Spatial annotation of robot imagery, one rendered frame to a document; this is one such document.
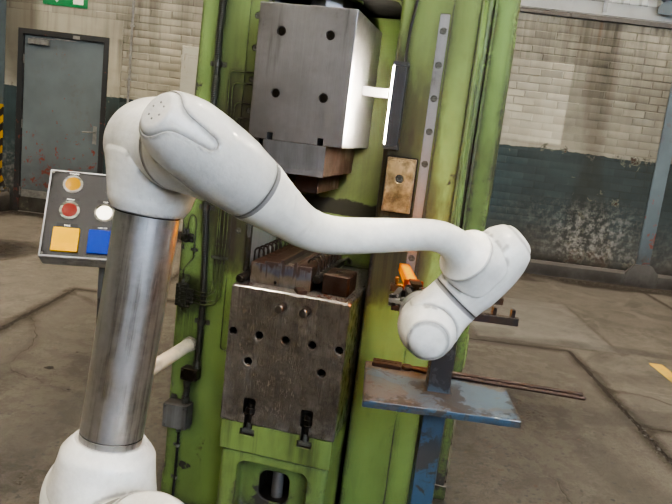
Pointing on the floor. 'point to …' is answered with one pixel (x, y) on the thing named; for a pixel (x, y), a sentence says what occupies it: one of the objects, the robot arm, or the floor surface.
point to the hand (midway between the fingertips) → (414, 290)
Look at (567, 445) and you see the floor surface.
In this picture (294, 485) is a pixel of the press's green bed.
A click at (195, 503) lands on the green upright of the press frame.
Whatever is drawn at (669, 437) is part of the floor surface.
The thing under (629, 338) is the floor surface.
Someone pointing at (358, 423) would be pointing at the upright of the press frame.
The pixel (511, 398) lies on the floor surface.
